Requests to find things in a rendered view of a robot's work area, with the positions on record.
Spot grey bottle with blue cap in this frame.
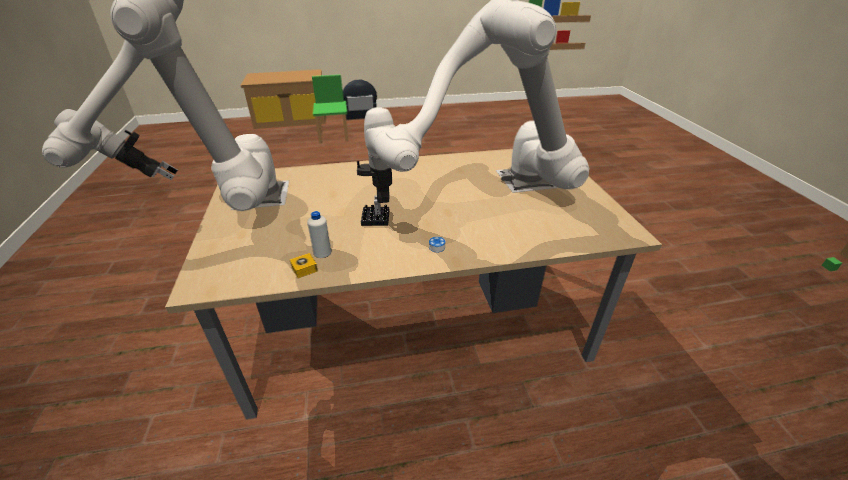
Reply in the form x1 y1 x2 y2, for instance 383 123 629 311
307 211 332 258

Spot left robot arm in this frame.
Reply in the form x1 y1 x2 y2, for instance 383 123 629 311
364 0 589 190

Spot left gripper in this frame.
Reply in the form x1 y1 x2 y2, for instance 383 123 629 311
357 153 392 215

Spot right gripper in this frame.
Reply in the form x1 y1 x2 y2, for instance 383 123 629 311
97 130 178 180

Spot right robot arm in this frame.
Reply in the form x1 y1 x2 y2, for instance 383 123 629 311
42 0 284 211

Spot short grey cylinder with blue top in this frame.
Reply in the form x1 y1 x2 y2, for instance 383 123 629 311
429 237 445 252

